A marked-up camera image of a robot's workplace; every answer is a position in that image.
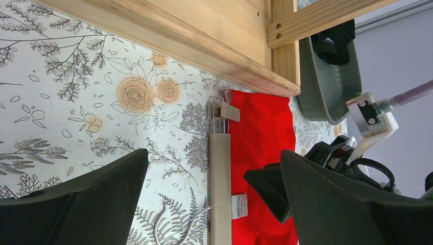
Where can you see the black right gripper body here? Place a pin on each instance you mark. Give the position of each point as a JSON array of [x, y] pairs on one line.
[[335, 157]]

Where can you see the beige clip hanger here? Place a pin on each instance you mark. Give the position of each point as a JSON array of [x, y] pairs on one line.
[[219, 209]]

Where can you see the wooden rack with base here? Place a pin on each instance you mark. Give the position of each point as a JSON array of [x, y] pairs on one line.
[[254, 44]]

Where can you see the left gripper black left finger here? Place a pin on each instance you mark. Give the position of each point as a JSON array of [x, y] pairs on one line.
[[95, 208]]

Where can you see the black underwear in tray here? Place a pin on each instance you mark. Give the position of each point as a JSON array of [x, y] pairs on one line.
[[331, 45]]

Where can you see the red white-trimmed underwear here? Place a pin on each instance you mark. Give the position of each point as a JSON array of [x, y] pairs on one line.
[[264, 130]]

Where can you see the grey plastic tray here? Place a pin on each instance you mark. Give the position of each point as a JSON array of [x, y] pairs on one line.
[[326, 88]]

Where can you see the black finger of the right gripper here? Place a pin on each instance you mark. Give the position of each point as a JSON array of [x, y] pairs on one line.
[[268, 183]]

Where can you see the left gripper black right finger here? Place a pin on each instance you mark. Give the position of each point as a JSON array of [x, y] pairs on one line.
[[328, 208]]

